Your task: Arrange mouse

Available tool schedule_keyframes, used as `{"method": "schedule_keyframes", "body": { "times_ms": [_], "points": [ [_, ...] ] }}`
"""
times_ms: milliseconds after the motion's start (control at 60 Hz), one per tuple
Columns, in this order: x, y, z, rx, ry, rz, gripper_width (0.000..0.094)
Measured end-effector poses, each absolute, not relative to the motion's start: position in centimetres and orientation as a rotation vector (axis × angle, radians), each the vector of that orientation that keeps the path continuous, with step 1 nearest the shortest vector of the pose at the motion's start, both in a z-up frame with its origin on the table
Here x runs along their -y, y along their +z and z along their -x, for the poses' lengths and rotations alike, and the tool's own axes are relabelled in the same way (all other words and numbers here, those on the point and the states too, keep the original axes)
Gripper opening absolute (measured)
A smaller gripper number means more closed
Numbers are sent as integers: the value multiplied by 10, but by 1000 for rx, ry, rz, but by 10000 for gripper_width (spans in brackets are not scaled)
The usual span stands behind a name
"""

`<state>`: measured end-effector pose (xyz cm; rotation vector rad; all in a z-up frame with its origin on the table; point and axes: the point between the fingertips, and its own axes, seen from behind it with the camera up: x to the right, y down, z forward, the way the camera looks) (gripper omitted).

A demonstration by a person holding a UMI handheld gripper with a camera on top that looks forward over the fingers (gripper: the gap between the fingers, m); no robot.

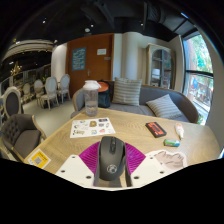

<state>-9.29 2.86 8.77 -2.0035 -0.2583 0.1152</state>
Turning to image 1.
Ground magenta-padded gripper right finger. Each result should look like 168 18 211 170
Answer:
124 142 168 188

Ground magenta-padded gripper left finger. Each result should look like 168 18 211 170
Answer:
54 141 102 188

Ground black computer mouse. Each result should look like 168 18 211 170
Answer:
96 135 127 182

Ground small green pack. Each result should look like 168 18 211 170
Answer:
163 138 181 148

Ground yellow square label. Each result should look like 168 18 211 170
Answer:
27 148 52 170

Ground black and red box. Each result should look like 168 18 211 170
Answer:
144 121 168 139

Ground white sticker sheet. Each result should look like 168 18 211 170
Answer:
69 117 117 139

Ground white tube with orange cap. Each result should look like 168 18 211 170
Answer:
174 122 185 140

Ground grey tufted armchair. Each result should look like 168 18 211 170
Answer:
0 113 48 163

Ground white striped pillow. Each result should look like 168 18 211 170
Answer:
145 93 184 120

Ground clear bottle with white lid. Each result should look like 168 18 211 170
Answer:
82 79 102 117

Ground grey curved sofa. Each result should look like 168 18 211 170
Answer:
70 79 200 124

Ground dark backpack with orange top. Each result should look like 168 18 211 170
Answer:
97 79 112 109

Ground grey striped square pillow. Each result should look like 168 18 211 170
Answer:
111 77 143 107

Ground group of white chairs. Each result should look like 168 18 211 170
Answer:
21 73 72 111

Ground oval-back grey chair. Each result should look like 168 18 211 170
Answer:
0 86 24 118

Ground brown wooden door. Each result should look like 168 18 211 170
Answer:
66 33 115 98

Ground glass-door cabinet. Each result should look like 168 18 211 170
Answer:
145 43 177 90

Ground blue poster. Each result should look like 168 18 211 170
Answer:
71 46 87 72

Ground gold chandelier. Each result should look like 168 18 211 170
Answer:
9 61 24 77

